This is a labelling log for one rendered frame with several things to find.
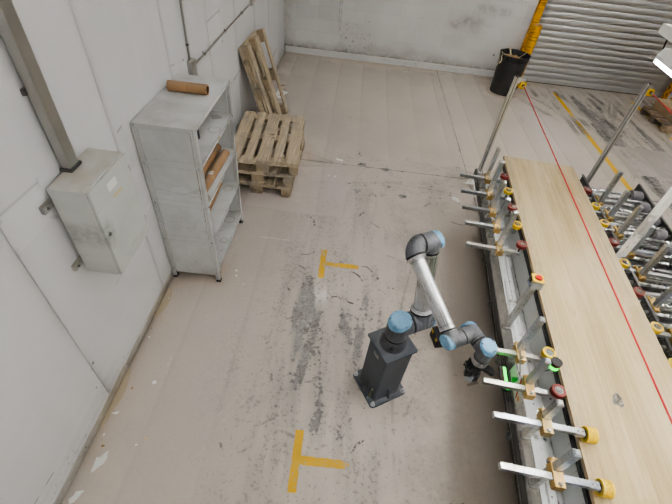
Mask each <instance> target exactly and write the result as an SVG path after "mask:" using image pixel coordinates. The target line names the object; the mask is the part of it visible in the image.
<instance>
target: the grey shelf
mask: <svg viewBox="0 0 672 504"><path fill-rule="evenodd" d="M171 80H176V81H184V82H192V83H200V84H208V85H209V95H208V96H207V95H199V94H191V93H182V92H174V91H168V90H167V87H166V86H165V87H164V88H163V89H162V90H161V91H160V92H159V93H158V94H157V95H156V96H155V97H154V98H153V99H152V100H151V101H150V102H149V103H148V105H147V106H146V107H145V108H144V109H143V110H142V111H141V112H140V113H139V114H138V115H137V116H136V117H135V118H134V119H133V120H132V121H131V122H130V125H131V129H132V132H133V136H134V139H135V143H136V146H137V149H138V153H139V156H140V160H141V163H142V167H143V170H144V174H145V177H146V181H147V184H148V187H149V191H150V194H151V198H152V201H153V205H154V208H155V212H156V215H157V219H158V222H159V226H160V229H161V232H162V236H163V239H164V243H165V246H166V250H167V253H168V257H169V260H170V264H171V267H172V270H173V274H174V275H173V276H174V277H178V276H179V273H178V272H177V271H180V272H188V273H197V274H206V275H216V281H217V282H221V280H222V278H221V274H220V269H221V266H222V263H223V259H224V256H225V254H226V252H227V250H228V248H229V246H230V244H231V241H232V239H233V236H234V233H235V231H236V228H237V226H238V223H243V217H242V206H241V196H240V185H239V175H238V164H237V154H236V143H235V133H234V122H233V112H232V101H231V91H230V80H229V79H220V78H212V77H203V76H195V75H187V74H179V73H177V74H176V75H175V76H174V77H173V78H172V79H171ZM228 92H229V93H228ZM226 93H227V98H226ZM228 94H229V95H228ZM229 101H230V102H229ZM227 102H228V107H227ZM229 103H230V104H229ZM230 110H231V111H230ZM228 112H229V113H228ZM230 112H231V113H230ZM229 122H230V127H229ZM198 129H199V133H200V139H199V140H198V135H197V130H198ZM232 131H233V132H232ZM230 132H231V136H230ZM232 133H233V134H232ZM193 139H194V140H193ZM231 141H232V146H231ZM217 143H218V144H220V145H221V150H222V149H227V150H228V151H229V153H230V154H229V156H228V158H227V159H226V161H225V163H224V165H223V166H222V168H221V170H220V171H219V173H218V175H217V177H216V178H215V180H214V182H213V183H212V185H211V187H210V189H209V190H208V192H207V190H206V184H205V176H206V175H207V173H208V171H209V170H210V168H211V167H212V165H213V163H214V162H215V160H216V158H217V157H218V155H219V154H220V152H221V150H220V152H219V153H218V155H217V157H216V158H215V160H214V161H213V163H212V165H211V166H210V168H209V170H208V171H207V173H206V174H205V176H204V172H203V167H204V166H205V164H206V162H207V160H208V158H209V157H210V155H211V153H212V151H213V150H214V148H215V146H216V144H217ZM233 161H234V165H233ZM235 161H236V162H235ZM235 163H236V164H235ZM196 170H197V173H196ZM236 170H237V171H236ZM234 171H235V175H234ZM197 175H198V178H197ZM236 175H237V176H236ZM200 178H201V179H200ZM200 180H201V181H200ZM235 180H236V182H235ZM198 181H199V184H198ZM221 182H222V186H221V188H220V191H219V193H218V195H217V198H216V200H215V202H214V204H213V207H212V209H211V211H210V208H209V206H210V204H211V202H212V200H213V198H214V196H215V194H216V192H217V190H218V188H219V186H220V184H221ZM199 186H200V189H199ZM202 189H203V190H202ZM202 191H203V192H202ZM236 191H237V194H236ZM200 192H201V194H200ZM238 193H239V194H238ZM237 200H238V204H237ZM239 202H240V203H239ZM239 205H240V206H239ZM203 209H204V211H203ZM238 210H239V212H238ZM240 211H241V212H240ZM204 214H205V217H204ZM205 220H206V222H205ZM165 230H166V232H165ZM176 270H177V271H176Z"/></svg>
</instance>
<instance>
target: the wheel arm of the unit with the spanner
mask: <svg viewBox="0 0 672 504"><path fill-rule="evenodd" d="M482 384H483V385H489V386H494V387H499V388H504V389H509V390H514V391H519V392H524V391H525V390H526V389H525V385H520V384H515V383H510V382H505V381H500V380H495V379H490V378H485V377H483V379H482ZM534 388H535V387H534ZM535 393H536V395H539V396H544V397H549V398H552V399H556V398H554V397H553V396H552V395H551V393H550V390H545V389H540V388H535Z"/></svg>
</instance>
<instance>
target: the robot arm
mask: <svg viewBox="0 0 672 504"><path fill-rule="evenodd" d="M444 246H445V239H444V237H443V235H442V233H441V232H440V231H438V230H431V231H428V232H424V233H420V234H416V235H414V236H412V237H411V238H410V240H409V241H408V243H407V245H406V249H405V257H406V260H407V262H408V263H410V264H411V265H412V267H413V269H414V272H415V274H416V276H417V281H416V290H415V298H414V302H413V303H412V304H411V306H410V311H407V312H405V311H403V310H397V311H394V312H393V313H392V314H391V315H390V317H389V318H388V322H387V325H386V329H385V330H384V331H383V332H382V333H381V335H380V338H379V343H380V345H381V347H382V348H383V349H384V350H385V351H386V352H388V353H391V354H399V353H402V352H403V351H404V350H405V349H406V346H407V339H406V338H407V336H409V335H411V334H414V333H417V332H420V331H423V330H425V329H429V328H431V327H433V326H434V325H435V324H436V323H437V325H438V328H439V330H440V333H441V336H440V338H439V340H440V343H441V345H442V347H443V348H444V349H446V350H448V351H450V350H454V349H456V348H458V347H461V346H463V345H466V344H469V343H470V344H471V345H472V347H473V348H474V349H475V352H474V354H473V355H472V357H471V358H470V357H469V359H468V361H467V360H466V361H465V362H466V364H465V362H464V364H463V365H464V366H465V371H464V372H463V373H464V376H467V377H464V379H465V380H468V381H469V382H476V381H477V380H478V378H479V376H480V373H481V371H483V372H484V373H486V374H488V375H489V376H494V375H495V371H494V368H493V367H491V366H489V365H488V364H489V362H490V361H491V359H492V358H493V357H494V356H495V354H496V352H497V344H496V343H495V342H494V341H493V340H492V339H490V338H487V337H486V336H485V335H484V334H483V333H482V331H481V330H480V329H479V328H478V326H477V325H476V324H475V323H474V322H472V321H468V322H466V323H464V324H462V325H461V326H460V329H457V328H456V326H455V325H454V323H453V320H452V318H451V316H450V314H449V311H448V309H447V307H446V305H445V302H444V300H443V298H442V295H441V293H440V291H439V289H438V286H437V284H436V282H435V275H436V268H437V262H438V255H439V252H440V248H443V247H444Z"/></svg>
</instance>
